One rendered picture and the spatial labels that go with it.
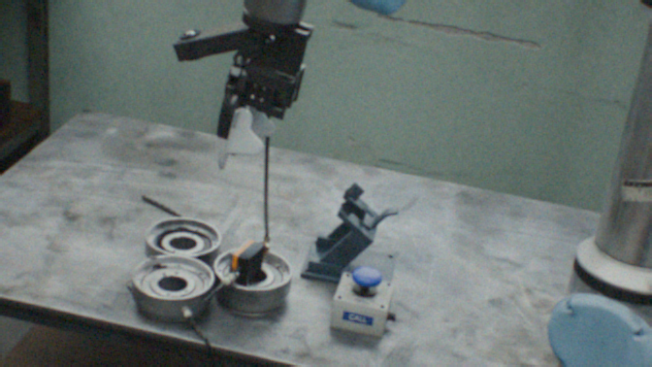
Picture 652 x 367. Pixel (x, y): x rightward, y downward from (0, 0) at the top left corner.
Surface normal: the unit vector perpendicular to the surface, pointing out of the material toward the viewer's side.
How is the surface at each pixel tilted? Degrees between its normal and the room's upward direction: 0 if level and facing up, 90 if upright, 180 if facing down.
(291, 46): 90
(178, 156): 0
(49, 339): 0
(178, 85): 90
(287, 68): 90
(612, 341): 98
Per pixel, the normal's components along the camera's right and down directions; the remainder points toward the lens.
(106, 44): -0.21, 0.42
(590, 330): -0.56, 0.43
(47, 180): 0.12, -0.89
